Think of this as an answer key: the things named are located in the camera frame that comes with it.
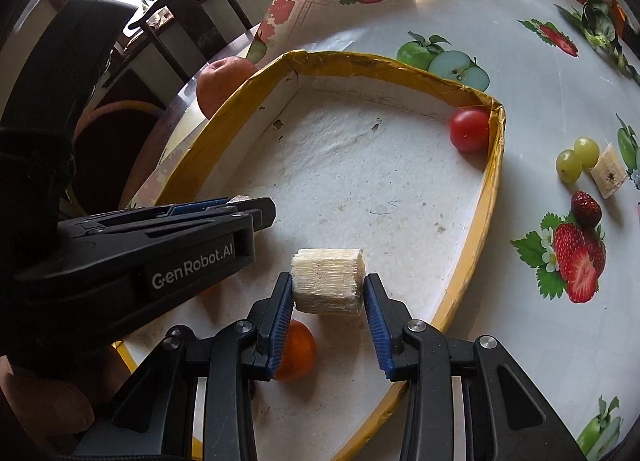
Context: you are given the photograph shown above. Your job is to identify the fruit print tablecloth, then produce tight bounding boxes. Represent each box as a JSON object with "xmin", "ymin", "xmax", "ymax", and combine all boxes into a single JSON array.
[{"xmin": 120, "ymin": 0, "xmax": 640, "ymax": 461}]

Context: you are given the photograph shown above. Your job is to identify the small orange tangerine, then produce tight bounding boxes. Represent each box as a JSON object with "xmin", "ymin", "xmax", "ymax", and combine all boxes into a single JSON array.
[{"xmin": 275, "ymin": 319, "xmax": 317, "ymax": 383}]

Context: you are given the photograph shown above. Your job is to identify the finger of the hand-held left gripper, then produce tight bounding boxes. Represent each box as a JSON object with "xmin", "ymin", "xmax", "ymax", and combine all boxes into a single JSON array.
[
  {"xmin": 75, "ymin": 196, "xmax": 253, "ymax": 223},
  {"xmin": 57, "ymin": 197, "xmax": 277, "ymax": 268}
]

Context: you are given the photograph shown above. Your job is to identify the red apple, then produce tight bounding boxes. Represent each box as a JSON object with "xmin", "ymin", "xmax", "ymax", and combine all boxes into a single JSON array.
[{"xmin": 196, "ymin": 56, "xmax": 258, "ymax": 118}]

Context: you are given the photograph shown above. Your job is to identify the person's left forearm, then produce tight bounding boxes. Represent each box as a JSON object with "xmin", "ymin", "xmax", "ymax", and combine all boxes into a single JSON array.
[{"xmin": 0, "ymin": 368, "xmax": 96, "ymax": 449}]

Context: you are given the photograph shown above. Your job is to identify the leafy green vegetable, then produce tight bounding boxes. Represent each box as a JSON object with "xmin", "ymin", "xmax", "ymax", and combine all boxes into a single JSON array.
[{"xmin": 556, "ymin": 0, "xmax": 632, "ymax": 74}]

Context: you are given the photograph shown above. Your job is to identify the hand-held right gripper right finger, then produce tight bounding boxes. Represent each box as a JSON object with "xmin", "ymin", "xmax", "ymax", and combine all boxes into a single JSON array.
[{"xmin": 363, "ymin": 272, "xmax": 586, "ymax": 461}]

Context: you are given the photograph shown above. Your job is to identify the red cherry tomato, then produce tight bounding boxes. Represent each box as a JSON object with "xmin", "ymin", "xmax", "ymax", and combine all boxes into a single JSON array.
[{"xmin": 448, "ymin": 107, "xmax": 492, "ymax": 153}]

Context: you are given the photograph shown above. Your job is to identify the red strawberry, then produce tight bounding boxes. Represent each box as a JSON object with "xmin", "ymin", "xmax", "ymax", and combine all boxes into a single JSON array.
[{"xmin": 571, "ymin": 190, "xmax": 602, "ymax": 229}]

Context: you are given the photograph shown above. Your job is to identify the dark wooden chair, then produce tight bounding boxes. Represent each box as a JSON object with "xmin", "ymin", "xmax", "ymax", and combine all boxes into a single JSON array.
[{"xmin": 122, "ymin": 0, "xmax": 253, "ymax": 87}]

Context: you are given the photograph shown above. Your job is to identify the white fruit chunk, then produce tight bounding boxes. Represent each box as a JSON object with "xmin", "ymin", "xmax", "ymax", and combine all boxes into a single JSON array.
[
  {"xmin": 591, "ymin": 142, "xmax": 628, "ymax": 200},
  {"xmin": 291, "ymin": 247, "xmax": 366, "ymax": 317}
]

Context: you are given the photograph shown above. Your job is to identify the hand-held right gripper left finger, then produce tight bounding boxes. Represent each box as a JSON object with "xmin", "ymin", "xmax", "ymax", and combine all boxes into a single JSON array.
[{"xmin": 82, "ymin": 271, "xmax": 294, "ymax": 461}]

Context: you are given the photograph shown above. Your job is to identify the green grape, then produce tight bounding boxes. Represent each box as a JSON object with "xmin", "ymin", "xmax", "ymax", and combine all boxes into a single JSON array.
[
  {"xmin": 556, "ymin": 150, "xmax": 584, "ymax": 184},
  {"xmin": 573, "ymin": 136, "xmax": 600, "ymax": 168}
]

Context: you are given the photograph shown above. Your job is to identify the cardboard tray with yellow rim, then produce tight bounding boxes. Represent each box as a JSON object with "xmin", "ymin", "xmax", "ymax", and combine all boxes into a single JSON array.
[{"xmin": 116, "ymin": 48, "xmax": 507, "ymax": 461}]

